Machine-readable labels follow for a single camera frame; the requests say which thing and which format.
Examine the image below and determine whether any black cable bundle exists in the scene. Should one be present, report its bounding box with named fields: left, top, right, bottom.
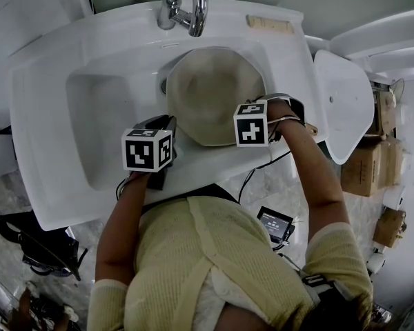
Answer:
left=29, top=293, right=68, bottom=327

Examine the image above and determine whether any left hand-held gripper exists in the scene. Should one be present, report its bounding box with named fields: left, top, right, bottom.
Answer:
left=121, top=114, right=178, bottom=191

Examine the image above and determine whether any small cardboard box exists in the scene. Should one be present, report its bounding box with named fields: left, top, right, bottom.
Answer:
left=372, top=208, right=407, bottom=248

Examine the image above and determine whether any person's right forearm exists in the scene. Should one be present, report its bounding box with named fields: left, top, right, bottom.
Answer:
left=279, top=121, right=351, bottom=225

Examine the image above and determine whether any beige frying pan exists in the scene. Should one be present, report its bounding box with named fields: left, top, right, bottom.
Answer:
left=166, top=46, right=319, bottom=148

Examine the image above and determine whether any person's yellow knit top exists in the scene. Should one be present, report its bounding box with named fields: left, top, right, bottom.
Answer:
left=86, top=194, right=373, bottom=331

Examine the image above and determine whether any grey hand strap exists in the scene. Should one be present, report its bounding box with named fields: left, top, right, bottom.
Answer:
left=262, top=93, right=307, bottom=126

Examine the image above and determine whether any white curved ceramic fixture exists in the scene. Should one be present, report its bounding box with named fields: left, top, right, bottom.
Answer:
left=305, top=8, right=414, bottom=82

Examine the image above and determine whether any thin wrist bracelet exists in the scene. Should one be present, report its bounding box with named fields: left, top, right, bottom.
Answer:
left=268, top=114, right=306, bottom=128

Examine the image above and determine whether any grey black shoulder strap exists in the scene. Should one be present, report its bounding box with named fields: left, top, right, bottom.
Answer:
left=302, top=272, right=335, bottom=294

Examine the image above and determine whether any small white device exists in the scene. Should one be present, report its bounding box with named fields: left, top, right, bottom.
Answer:
left=382, top=184, right=406, bottom=210

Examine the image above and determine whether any white ceramic sink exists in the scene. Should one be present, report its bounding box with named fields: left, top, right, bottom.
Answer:
left=8, top=0, right=331, bottom=232

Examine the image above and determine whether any person's left forearm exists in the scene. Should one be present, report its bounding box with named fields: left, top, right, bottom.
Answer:
left=95, top=172, right=151, bottom=285

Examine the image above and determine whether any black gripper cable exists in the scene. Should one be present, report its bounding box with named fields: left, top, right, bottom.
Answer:
left=115, top=176, right=132, bottom=201
left=237, top=122, right=293, bottom=205

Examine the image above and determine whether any large cardboard box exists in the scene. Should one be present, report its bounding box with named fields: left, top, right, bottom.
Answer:
left=340, top=138, right=404, bottom=198

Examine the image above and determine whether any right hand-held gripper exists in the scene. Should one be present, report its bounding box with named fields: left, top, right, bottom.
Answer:
left=233, top=97, right=270, bottom=148

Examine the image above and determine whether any chrome faucet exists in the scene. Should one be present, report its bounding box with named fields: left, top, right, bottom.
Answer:
left=157, top=0, right=209, bottom=38

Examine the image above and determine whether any black screen device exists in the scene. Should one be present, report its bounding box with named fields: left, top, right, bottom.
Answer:
left=256, top=205, right=295, bottom=244

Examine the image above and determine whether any black strapped bag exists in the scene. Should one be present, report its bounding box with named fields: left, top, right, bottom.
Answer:
left=0, top=210, right=89, bottom=282

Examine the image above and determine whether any person's right hand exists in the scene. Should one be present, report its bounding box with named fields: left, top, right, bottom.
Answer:
left=267, top=98, right=299, bottom=122

